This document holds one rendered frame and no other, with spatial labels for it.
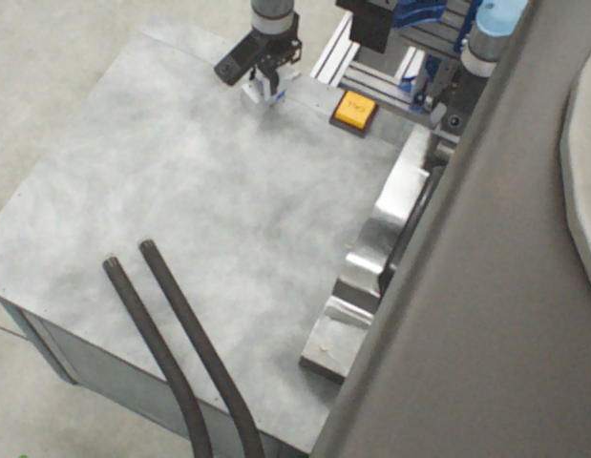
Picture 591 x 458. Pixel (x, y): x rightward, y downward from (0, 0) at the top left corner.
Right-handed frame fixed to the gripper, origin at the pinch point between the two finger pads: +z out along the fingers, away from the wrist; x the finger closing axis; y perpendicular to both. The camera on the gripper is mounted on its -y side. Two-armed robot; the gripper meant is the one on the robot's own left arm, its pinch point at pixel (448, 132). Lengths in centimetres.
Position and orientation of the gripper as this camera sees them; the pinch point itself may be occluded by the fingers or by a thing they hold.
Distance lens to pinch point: 157.1
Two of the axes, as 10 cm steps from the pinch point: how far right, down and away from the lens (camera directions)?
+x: -9.0, -4.2, 1.3
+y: 4.4, -8.0, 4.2
